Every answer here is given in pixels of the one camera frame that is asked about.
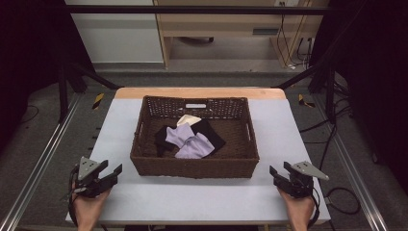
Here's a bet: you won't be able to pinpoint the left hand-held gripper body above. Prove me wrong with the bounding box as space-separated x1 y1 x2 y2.
68 156 114 199

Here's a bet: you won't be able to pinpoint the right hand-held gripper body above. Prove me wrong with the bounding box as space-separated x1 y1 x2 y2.
281 161 330 199

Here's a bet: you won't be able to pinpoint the brown woven basket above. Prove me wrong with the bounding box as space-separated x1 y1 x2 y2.
129 94 261 179

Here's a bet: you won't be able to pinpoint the black sock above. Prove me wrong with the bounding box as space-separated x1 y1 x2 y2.
191 118 226 157
154 125 178 158

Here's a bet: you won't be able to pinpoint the purple sock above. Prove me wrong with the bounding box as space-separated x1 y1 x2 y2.
165 122 196 149
174 132 216 160

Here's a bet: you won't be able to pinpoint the cream sock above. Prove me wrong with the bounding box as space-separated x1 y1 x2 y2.
176 114 202 128

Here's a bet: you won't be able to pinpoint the person's right hand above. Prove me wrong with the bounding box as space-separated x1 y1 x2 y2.
276 187 317 231

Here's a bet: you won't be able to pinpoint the person's left hand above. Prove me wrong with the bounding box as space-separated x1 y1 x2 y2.
71 187 113 231

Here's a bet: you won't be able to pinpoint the yellow black tape marker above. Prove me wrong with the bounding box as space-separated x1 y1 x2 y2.
297 93 316 109
91 92 106 111

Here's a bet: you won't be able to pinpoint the black metal stand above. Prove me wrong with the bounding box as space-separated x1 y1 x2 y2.
270 61 338 124
57 61 124 123

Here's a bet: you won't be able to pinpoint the white table mat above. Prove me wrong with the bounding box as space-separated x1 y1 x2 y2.
65 97 331 225

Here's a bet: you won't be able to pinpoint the wooden table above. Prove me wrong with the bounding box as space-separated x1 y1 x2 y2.
114 87 288 100

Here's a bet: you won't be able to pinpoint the black curtain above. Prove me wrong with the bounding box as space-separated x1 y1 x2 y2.
309 0 408 187
0 0 97 155

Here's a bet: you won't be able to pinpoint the white cabinet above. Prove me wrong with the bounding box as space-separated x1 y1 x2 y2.
64 0 166 64

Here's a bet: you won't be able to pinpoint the light wooden desk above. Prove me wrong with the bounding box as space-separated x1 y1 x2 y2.
153 0 331 70

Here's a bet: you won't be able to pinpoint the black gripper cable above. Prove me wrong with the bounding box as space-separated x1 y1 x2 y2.
307 187 321 229
66 165 81 227

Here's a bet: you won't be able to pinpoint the aluminium floor rail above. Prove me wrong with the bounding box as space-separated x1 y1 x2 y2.
0 92 85 231
312 94 390 231

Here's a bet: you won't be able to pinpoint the black looped floor cable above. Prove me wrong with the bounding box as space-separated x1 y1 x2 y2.
324 187 362 216

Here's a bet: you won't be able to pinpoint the cables under desk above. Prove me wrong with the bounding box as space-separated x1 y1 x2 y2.
276 1 317 70

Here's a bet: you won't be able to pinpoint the black frame crossbar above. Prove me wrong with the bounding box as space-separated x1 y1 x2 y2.
65 4 335 16

